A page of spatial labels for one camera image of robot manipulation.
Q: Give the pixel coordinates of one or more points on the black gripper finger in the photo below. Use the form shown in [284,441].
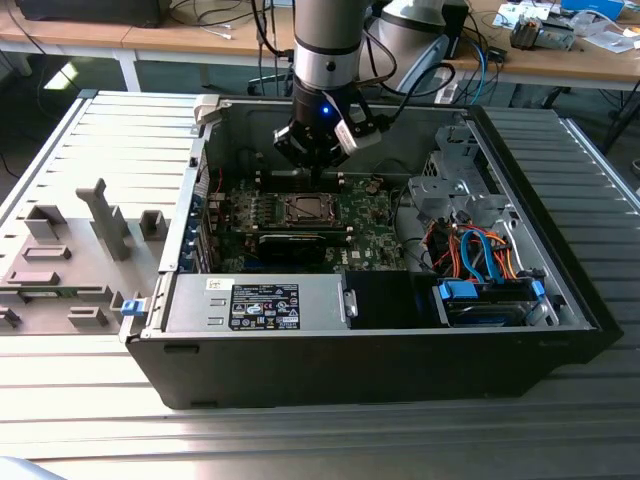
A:
[295,142]
[334,155]

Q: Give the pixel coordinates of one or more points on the silver CPU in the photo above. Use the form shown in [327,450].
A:
[312,207]

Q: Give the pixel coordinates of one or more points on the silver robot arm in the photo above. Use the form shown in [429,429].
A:
[325,60]

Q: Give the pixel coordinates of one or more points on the CPU socket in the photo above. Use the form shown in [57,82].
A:
[290,222]

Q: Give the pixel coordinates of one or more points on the green motherboard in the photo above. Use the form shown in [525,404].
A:
[370,235]

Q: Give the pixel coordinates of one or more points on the black graphics card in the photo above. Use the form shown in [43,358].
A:
[292,247]

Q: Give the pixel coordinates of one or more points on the metal drive cage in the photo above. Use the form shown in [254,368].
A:
[445,190]

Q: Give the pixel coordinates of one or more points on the pale blue teach pendant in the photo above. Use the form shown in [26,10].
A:
[425,62]

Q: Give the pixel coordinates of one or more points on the black plastic shroud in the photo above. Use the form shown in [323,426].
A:
[380,300]

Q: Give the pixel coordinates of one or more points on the black speaker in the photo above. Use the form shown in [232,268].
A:
[457,45]

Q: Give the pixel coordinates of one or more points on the grey power supply unit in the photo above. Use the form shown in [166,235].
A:
[195,302]

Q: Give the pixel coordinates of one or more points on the black PC case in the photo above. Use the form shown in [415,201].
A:
[350,370]

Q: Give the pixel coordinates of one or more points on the hard disk in blue carrier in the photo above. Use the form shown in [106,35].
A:
[482,312]

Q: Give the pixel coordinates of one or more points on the wooden desk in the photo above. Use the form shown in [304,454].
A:
[550,65]
[100,37]

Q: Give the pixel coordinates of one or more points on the grey parts rack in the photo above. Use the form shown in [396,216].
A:
[85,240]

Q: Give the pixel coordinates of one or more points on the blue case latch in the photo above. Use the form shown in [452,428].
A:
[132,307]

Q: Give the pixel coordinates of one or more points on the grey metal device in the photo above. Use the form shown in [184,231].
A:
[542,35]

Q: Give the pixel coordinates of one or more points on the black box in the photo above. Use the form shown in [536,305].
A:
[90,10]

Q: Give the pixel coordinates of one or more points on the green RAM stick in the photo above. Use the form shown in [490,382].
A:
[42,295]

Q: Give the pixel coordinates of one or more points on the blue cardboard box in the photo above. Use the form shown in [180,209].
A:
[592,7]

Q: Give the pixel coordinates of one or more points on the blue rounded object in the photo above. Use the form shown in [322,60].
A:
[20,470]

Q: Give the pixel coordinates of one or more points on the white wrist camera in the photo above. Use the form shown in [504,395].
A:
[362,140]

